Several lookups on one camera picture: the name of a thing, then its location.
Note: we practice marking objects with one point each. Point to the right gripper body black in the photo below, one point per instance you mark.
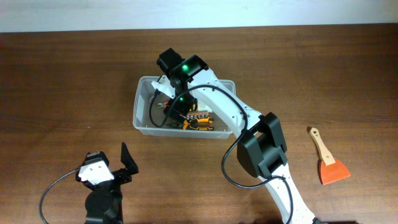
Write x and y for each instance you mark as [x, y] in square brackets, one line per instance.
[182, 101]

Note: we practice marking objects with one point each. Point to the red handled side cutters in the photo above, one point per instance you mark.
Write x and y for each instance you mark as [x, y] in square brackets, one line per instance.
[163, 104]

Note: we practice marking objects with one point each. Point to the orange bit holder strip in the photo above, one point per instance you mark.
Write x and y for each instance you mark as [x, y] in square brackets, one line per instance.
[197, 115]

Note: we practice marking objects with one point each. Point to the screwdriver set clear pack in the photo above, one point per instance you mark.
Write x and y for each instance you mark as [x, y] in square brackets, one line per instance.
[203, 107]

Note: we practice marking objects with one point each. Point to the orange black long-nose pliers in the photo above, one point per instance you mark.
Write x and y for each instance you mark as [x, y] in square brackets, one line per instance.
[196, 124]

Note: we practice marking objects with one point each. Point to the orange scraper wooden handle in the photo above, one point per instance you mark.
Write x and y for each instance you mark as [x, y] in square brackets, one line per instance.
[330, 169]

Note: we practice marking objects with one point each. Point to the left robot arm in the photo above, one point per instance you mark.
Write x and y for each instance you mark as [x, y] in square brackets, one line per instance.
[104, 203]

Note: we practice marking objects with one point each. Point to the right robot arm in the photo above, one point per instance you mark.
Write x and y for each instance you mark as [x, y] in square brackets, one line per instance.
[260, 142]

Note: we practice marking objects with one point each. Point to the clear plastic container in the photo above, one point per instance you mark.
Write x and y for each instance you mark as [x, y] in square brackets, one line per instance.
[141, 120]

